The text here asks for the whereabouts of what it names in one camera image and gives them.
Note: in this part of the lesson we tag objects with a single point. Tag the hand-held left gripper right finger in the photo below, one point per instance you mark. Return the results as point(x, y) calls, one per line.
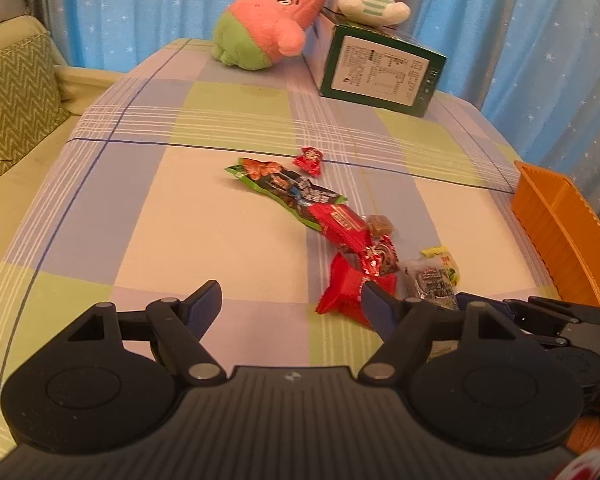
point(375, 304)

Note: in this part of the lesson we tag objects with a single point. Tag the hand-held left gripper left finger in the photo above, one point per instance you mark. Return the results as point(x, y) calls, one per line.
point(206, 304)

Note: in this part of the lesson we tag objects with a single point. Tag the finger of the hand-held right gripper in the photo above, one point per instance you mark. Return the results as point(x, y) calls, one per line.
point(555, 310)

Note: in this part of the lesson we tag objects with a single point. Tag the red snack packet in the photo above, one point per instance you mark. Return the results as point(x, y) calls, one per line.
point(342, 290)
point(340, 225)

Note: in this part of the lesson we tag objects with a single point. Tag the grey yellow snack packet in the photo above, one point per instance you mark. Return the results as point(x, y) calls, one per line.
point(430, 282)

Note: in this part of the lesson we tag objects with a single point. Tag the orange plastic tray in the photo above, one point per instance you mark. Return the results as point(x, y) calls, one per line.
point(555, 220)

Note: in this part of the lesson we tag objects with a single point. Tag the long green snack packet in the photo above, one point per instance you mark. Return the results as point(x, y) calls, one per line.
point(280, 185)

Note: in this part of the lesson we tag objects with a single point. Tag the small red candy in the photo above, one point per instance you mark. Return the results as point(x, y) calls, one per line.
point(308, 161)

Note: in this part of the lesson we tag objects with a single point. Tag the shiny red wrapped candy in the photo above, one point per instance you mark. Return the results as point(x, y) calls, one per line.
point(380, 257)

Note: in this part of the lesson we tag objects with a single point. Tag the brown wrapped candy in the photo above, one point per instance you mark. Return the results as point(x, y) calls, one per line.
point(380, 225)

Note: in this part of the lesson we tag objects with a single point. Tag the checked tablecloth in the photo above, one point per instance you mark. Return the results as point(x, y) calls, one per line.
point(180, 220)

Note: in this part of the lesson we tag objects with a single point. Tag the red white cloth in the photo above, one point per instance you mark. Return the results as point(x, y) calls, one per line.
point(587, 465)

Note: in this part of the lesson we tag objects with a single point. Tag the light green sofa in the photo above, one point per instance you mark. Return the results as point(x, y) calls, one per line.
point(15, 220)

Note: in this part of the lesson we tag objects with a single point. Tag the green cardboard box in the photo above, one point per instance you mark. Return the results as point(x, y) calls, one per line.
point(375, 70)

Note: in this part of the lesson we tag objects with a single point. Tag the green zigzag cushion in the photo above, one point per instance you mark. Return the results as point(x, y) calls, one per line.
point(15, 105)

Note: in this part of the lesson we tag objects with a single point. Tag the pink star plush toy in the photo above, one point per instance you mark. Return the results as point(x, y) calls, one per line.
point(267, 20)

